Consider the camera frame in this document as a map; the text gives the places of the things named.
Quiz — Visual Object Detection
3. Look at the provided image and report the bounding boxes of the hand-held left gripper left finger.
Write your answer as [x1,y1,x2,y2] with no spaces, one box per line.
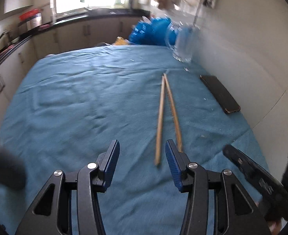
[14,139,120,235]

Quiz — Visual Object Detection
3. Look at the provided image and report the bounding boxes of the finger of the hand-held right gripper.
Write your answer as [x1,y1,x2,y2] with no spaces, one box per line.
[223,144,260,180]

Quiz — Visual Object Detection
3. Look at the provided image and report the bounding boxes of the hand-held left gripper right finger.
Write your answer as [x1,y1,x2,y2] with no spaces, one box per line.
[165,139,274,235]

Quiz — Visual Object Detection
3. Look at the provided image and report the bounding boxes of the wooden chopstick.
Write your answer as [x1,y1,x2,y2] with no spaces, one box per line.
[163,73,184,154]
[154,76,165,166]

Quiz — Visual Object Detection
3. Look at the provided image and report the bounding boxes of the blue cloth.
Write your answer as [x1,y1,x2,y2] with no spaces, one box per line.
[0,44,269,235]

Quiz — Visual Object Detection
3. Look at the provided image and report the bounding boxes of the black phone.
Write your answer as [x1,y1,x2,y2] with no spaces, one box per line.
[199,75,241,115]

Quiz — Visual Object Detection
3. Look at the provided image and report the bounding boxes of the clear glass mug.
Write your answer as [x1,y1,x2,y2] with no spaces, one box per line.
[165,22,201,63]

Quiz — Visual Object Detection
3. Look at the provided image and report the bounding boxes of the yellow packet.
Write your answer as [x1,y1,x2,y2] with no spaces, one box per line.
[112,36,130,46]

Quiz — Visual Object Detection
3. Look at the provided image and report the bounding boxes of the blue plastic bag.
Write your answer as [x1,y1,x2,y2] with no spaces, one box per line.
[128,16,181,47]

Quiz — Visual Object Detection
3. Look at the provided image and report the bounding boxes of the white kitchen cabinets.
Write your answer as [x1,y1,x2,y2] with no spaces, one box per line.
[0,17,150,103]

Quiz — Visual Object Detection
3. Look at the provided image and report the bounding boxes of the black kitchen countertop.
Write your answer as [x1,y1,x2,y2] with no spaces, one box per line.
[0,8,151,79]

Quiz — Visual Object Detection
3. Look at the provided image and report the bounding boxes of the steel pot with red lid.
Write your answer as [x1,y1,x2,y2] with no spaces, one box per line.
[18,8,43,30]

